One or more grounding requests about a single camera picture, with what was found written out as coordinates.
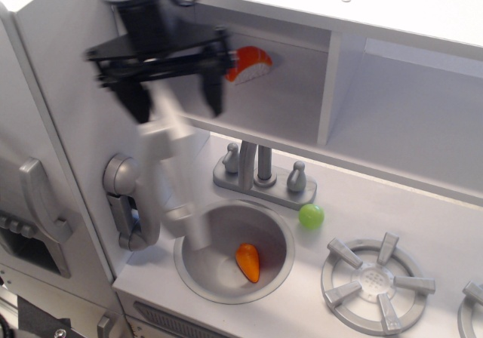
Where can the grey toy stove burner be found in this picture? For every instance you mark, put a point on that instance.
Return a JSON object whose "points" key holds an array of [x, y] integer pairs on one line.
{"points": [[373, 286]]}

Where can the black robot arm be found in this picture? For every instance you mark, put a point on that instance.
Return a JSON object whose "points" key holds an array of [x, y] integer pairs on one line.
{"points": [[160, 44]]}

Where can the grey fridge door handle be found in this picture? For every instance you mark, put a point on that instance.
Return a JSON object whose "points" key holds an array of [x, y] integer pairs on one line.
{"points": [[42, 202]]}

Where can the grey oven door handle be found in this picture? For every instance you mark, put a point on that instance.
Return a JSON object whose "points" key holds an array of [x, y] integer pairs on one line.
{"points": [[104, 327]]}

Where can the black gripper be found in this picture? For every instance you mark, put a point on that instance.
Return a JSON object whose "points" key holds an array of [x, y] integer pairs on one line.
{"points": [[160, 43]]}

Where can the green toy ball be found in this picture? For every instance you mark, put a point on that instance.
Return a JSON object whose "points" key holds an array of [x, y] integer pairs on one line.
{"points": [[311, 216]]}

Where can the grey toy telephone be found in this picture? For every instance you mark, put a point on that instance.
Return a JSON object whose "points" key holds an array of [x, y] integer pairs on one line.
{"points": [[131, 191]]}

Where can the grey toy faucet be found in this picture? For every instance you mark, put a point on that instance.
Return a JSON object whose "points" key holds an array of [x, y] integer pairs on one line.
{"points": [[248, 169]]}

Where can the salmon sushi toy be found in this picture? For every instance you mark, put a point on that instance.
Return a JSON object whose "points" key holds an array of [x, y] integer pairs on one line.
{"points": [[250, 63]]}

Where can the white toy microwave door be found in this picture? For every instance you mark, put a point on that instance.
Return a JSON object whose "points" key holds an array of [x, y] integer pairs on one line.
{"points": [[165, 189]]}

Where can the grey ice dispenser panel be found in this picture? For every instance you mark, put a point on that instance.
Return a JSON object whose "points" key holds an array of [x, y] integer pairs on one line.
{"points": [[25, 241]]}

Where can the silver sink bowl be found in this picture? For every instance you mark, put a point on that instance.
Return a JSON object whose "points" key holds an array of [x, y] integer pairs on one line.
{"points": [[213, 273]]}

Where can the orange toy carrot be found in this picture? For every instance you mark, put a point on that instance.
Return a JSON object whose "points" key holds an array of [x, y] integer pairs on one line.
{"points": [[248, 261]]}

